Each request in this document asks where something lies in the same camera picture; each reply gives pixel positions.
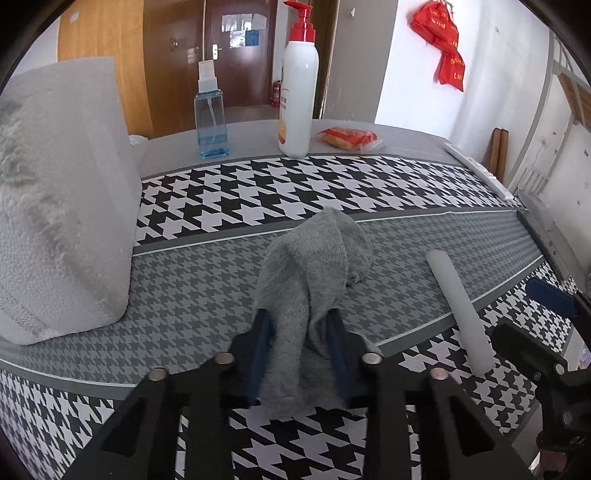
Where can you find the brown wooden posts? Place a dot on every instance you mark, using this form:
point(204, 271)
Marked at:
point(498, 152)

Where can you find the white door notice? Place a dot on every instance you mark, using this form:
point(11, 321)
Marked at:
point(242, 22)

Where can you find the wooden side door frame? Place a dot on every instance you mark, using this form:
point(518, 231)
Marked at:
point(327, 55)

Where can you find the grey sock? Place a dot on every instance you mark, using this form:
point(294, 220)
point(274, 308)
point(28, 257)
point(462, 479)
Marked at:
point(309, 277)

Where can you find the wooden wardrobe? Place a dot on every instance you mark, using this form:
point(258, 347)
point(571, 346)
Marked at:
point(161, 69)

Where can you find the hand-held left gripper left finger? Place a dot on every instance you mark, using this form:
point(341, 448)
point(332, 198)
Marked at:
point(256, 353)

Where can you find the red snack packet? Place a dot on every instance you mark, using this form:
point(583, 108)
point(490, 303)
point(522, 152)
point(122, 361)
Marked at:
point(346, 137)

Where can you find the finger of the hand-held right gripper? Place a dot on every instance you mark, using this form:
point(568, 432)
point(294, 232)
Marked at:
point(526, 350)
point(551, 297)

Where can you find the dark brown door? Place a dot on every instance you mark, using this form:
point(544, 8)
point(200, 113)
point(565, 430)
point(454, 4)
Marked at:
point(240, 74)

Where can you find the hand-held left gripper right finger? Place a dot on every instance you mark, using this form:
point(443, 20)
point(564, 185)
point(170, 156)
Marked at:
point(340, 364)

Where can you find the white metal bed frame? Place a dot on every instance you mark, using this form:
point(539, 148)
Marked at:
point(563, 161)

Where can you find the houndstooth tablecloth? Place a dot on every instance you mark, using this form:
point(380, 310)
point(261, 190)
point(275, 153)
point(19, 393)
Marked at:
point(231, 207)

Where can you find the white red-pump lotion bottle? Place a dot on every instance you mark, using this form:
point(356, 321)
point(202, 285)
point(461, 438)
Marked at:
point(298, 92)

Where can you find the blue spray bottle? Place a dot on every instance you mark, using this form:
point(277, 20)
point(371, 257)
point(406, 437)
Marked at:
point(211, 124)

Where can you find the white foam tube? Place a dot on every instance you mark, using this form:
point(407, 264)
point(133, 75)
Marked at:
point(457, 309)

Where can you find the blue door notice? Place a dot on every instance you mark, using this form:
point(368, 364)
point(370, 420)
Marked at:
point(251, 38)

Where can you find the red hanging bag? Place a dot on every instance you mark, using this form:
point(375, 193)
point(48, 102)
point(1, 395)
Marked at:
point(438, 27)

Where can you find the red fire extinguisher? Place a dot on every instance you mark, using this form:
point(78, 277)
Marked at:
point(277, 94)

